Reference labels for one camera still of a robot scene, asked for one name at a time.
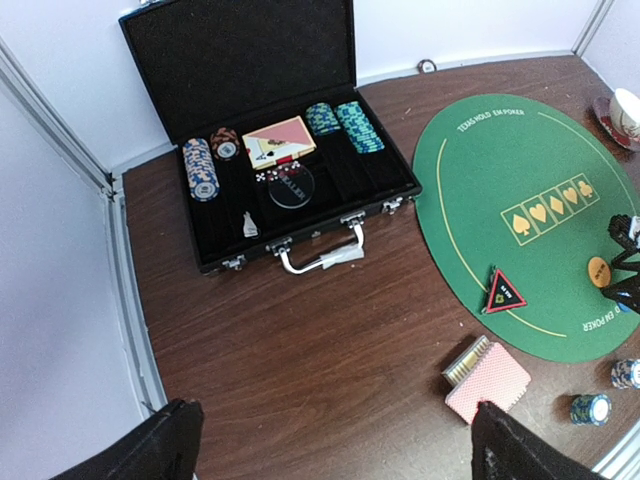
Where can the clear acrylic dealer button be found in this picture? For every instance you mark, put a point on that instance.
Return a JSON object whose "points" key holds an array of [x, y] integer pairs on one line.
{"points": [[291, 189]]}

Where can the orange big blind button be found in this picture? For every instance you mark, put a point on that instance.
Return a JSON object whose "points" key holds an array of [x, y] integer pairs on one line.
{"points": [[599, 272]]}

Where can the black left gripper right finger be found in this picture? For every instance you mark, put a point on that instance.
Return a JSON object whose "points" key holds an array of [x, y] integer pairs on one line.
{"points": [[502, 448]]}

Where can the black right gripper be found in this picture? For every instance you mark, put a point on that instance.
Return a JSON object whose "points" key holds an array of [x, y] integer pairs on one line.
{"points": [[624, 230]]}

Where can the red patterned saucer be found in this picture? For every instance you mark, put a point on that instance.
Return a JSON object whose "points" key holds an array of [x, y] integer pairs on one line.
{"points": [[600, 106]]}

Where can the white patterned teacup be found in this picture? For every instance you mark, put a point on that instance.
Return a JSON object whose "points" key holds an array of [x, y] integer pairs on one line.
{"points": [[624, 110]]}

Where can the red-backed card deck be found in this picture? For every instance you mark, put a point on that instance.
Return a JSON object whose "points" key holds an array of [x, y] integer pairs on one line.
{"points": [[496, 377]]}

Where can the black orange chip row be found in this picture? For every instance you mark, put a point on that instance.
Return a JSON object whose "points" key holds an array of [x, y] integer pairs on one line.
{"points": [[224, 144]]}

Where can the green round poker mat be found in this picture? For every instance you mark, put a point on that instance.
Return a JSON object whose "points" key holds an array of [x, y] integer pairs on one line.
{"points": [[513, 183]]}

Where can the black poker set case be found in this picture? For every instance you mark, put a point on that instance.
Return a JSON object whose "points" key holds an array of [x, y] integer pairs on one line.
{"points": [[246, 65]]}

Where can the lone chip by wall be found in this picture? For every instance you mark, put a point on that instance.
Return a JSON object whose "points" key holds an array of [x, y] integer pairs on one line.
{"points": [[427, 66]]}

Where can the gold card deck box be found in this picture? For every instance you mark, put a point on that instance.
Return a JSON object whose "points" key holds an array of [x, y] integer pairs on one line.
{"points": [[461, 367]]}

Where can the black red triangle all-in button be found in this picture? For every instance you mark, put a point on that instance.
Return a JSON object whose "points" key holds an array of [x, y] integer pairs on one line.
{"points": [[502, 294]]}

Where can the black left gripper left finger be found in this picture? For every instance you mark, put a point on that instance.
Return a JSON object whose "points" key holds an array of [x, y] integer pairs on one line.
{"points": [[164, 446]]}

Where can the blue tan chip row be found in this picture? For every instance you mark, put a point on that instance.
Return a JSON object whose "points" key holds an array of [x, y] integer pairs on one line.
{"points": [[201, 174]]}

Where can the dark green chip row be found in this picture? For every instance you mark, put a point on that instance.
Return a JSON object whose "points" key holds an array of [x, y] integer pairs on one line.
{"points": [[322, 119]]}

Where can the teal chip row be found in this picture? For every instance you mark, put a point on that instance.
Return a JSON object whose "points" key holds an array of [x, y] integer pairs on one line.
{"points": [[358, 128]]}

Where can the small silver case keys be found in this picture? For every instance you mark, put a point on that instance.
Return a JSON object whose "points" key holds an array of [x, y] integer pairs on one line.
{"points": [[250, 229]]}

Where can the green blue chip stack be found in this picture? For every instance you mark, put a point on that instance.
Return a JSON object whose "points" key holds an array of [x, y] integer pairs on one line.
{"points": [[591, 410]]}

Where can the boxed card deck in case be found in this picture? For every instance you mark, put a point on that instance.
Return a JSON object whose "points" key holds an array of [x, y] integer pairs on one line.
{"points": [[278, 143]]}

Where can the blue tan chip stack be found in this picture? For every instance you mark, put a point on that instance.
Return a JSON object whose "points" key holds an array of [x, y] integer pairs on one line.
{"points": [[625, 374]]}

